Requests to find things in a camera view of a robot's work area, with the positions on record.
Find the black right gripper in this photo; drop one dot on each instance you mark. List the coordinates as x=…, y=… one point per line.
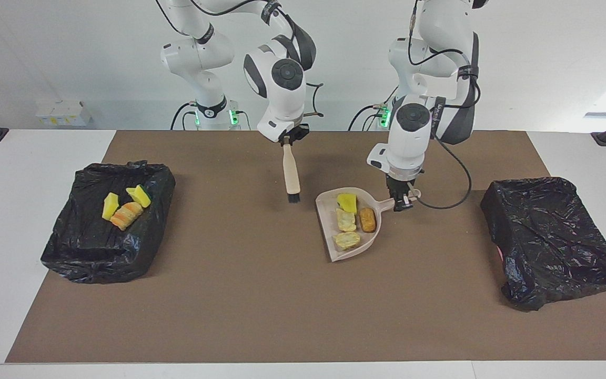
x=293, y=134

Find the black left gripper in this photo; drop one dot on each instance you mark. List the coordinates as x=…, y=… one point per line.
x=399, y=184

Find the beige hand brush black bristles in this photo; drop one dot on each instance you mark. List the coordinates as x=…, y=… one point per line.
x=291, y=173

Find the yellow and green sponge piece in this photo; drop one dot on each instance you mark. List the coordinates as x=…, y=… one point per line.
x=347, y=202
x=110, y=206
x=139, y=196

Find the toy croissant piece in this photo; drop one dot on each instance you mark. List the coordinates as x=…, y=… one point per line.
x=346, y=220

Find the beige plastic dustpan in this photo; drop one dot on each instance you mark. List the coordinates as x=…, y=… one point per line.
x=355, y=247

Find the striped toy bread piece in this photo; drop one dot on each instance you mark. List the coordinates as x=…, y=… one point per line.
x=347, y=240

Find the pale crusty toy bread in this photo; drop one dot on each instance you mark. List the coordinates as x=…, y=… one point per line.
x=127, y=215

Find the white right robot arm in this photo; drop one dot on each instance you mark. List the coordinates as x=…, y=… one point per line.
x=276, y=105

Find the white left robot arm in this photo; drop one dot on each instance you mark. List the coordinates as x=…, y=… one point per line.
x=411, y=142

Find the black bag lined bin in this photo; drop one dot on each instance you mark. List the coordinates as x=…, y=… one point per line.
x=550, y=242
x=87, y=247

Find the brown table mat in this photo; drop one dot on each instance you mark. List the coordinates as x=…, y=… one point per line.
x=282, y=331

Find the white background box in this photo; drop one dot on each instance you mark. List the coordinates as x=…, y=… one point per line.
x=61, y=116

